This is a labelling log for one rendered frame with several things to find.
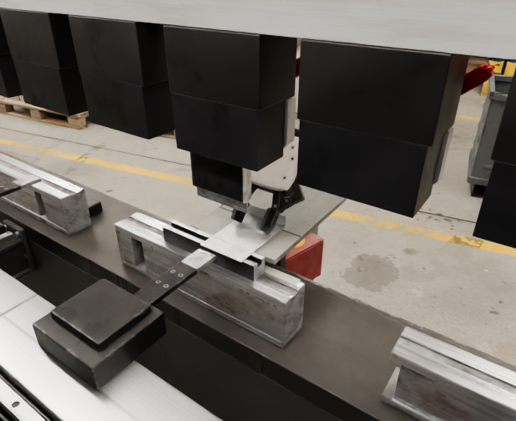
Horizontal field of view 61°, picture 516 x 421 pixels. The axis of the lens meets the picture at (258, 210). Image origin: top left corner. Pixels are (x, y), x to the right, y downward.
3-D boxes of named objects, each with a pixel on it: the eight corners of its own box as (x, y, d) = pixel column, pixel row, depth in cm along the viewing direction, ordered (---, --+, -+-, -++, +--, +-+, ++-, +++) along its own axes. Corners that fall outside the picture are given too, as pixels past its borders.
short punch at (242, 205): (251, 210, 66) (250, 152, 61) (243, 215, 65) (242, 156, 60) (201, 193, 71) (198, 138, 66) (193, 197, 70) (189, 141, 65)
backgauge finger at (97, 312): (237, 275, 68) (236, 248, 65) (98, 392, 49) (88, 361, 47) (181, 249, 74) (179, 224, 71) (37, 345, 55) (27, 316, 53)
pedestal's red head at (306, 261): (321, 275, 119) (326, 219, 110) (278, 301, 110) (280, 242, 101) (272, 244, 133) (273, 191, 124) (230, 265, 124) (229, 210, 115)
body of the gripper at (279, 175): (255, 116, 76) (231, 175, 75) (306, 128, 71) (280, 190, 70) (273, 134, 82) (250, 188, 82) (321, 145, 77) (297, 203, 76)
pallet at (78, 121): (135, 108, 481) (134, 95, 473) (79, 129, 418) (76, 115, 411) (58, 94, 528) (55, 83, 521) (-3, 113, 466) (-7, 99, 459)
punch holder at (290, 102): (294, 152, 61) (300, 26, 53) (259, 173, 55) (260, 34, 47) (212, 131, 69) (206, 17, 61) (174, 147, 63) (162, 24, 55)
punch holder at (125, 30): (189, 125, 71) (180, 16, 63) (150, 140, 65) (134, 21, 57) (129, 109, 79) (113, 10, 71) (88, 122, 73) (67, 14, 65)
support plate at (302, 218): (346, 200, 88) (346, 195, 87) (275, 265, 69) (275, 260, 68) (271, 178, 97) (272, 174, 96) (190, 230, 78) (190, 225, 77)
